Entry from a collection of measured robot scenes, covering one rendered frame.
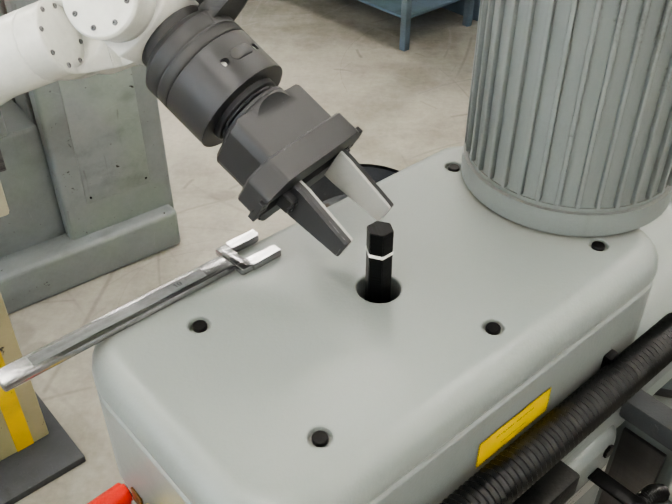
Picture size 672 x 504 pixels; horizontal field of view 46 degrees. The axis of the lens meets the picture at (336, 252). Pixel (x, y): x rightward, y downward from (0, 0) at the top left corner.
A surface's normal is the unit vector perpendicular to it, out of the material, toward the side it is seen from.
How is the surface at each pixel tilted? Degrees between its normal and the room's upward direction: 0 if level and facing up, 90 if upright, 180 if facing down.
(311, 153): 30
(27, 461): 0
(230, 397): 0
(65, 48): 68
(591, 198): 90
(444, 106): 0
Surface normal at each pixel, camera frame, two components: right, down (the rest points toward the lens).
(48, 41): 0.92, -0.23
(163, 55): -0.32, 0.21
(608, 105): -0.11, 0.62
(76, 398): 0.00, -0.79
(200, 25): 0.25, -0.38
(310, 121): 0.40, -0.50
